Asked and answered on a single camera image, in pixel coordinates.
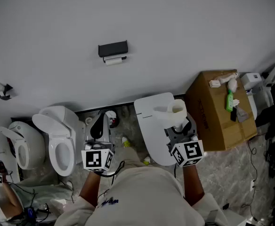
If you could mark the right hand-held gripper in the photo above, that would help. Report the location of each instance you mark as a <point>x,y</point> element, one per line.
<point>189,150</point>

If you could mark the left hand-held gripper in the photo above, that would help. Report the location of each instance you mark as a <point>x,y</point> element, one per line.
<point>97,159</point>

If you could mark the white toilet paper roll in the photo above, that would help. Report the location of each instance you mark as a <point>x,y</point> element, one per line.
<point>175,114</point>

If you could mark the person's right forearm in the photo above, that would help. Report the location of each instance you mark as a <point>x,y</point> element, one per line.
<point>193,185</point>

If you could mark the person's left forearm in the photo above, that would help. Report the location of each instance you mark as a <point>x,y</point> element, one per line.
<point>90,189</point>

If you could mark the another person's forearm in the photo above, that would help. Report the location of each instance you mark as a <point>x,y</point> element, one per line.
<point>11,199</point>

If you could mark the white toilet closed lid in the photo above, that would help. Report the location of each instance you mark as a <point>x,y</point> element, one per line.
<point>151,131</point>

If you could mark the white toilet open lid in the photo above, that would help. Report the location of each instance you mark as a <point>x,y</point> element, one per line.
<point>62,135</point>

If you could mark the white round toilet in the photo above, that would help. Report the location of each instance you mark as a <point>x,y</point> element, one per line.
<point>26,140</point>

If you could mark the round black trash bin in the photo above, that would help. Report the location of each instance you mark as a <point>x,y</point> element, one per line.
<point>111,120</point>

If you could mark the white yellow shoe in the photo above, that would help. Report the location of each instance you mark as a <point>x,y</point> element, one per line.
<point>126,142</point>
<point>147,160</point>

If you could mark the brown cardboard box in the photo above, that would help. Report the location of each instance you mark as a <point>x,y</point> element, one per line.
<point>217,116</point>

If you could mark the person's beige trousers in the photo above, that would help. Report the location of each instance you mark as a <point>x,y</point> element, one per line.
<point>130,156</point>

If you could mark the black flat remote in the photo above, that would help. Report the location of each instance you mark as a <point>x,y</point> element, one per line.
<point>233,114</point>

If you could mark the green plastic bottle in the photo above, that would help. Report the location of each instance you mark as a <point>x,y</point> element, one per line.
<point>229,101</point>

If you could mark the small white box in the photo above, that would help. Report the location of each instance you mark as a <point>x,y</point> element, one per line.
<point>214,83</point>

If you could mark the small white crumpled tissue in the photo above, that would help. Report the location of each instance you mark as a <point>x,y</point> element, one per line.
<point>235,102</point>

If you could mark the grey folded cloth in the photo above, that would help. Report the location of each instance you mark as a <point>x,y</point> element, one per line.
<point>242,115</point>

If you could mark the white crumpled bag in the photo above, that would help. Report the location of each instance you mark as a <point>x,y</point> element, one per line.
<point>232,85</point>

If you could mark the beige wrapped package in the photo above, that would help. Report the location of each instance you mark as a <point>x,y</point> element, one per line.
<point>227,76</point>

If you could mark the person's white shirt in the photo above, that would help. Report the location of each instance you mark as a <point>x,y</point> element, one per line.
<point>147,196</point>

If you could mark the white square box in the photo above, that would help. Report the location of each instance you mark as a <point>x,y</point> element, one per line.
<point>251,80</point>

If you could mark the white cabinet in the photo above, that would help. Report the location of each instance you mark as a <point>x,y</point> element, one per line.
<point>234,218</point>

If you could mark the black device blue light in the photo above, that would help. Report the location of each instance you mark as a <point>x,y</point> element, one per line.
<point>31,213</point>

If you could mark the black wall roll holder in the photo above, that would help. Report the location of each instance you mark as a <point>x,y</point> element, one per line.
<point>112,49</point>

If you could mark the small black wall holder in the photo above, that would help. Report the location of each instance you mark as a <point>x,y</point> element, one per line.
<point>3,91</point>

